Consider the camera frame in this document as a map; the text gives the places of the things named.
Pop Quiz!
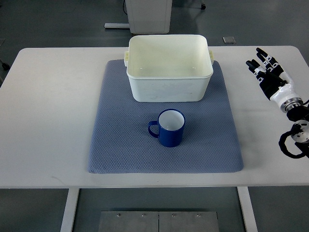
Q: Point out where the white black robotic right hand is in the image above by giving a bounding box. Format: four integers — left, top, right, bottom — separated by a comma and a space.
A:
246, 48, 304, 113

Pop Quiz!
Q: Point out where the blue enamel mug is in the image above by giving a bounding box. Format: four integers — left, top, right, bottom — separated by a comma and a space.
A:
148, 109, 186, 147

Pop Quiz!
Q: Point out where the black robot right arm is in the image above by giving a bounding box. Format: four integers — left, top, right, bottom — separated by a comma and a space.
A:
279, 98, 309, 159

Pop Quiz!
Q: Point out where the white plastic box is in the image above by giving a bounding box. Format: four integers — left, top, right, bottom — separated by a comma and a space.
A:
124, 34, 213, 102

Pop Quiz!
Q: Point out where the grey floor outlet plate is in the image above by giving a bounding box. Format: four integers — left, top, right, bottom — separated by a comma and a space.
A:
222, 36, 236, 44

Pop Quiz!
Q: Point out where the black caster top right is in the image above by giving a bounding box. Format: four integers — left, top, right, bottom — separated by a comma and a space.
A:
200, 0, 206, 10

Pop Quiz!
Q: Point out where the right white table leg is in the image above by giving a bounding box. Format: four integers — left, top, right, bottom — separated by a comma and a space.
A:
237, 187, 258, 232

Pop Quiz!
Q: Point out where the white table leg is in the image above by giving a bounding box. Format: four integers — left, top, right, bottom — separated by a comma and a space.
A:
60, 188, 80, 232
237, 187, 258, 232

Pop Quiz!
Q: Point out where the white cabinet in background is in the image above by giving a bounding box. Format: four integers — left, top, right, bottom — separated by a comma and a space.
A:
125, 0, 172, 35

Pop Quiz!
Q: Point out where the blue quilted mat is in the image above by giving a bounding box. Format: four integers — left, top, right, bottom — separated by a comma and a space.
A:
88, 60, 243, 174

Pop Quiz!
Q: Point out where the grey table foot bar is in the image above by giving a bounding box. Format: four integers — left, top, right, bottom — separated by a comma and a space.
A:
104, 23, 129, 29

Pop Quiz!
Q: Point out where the left white table leg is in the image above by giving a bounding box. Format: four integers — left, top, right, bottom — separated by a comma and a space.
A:
60, 188, 80, 232

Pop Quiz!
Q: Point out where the black chair caster left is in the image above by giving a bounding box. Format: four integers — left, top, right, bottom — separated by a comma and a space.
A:
0, 59, 10, 71

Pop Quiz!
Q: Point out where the metal base plate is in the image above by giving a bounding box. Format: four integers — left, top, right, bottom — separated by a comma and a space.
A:
98, 211, 219, 232

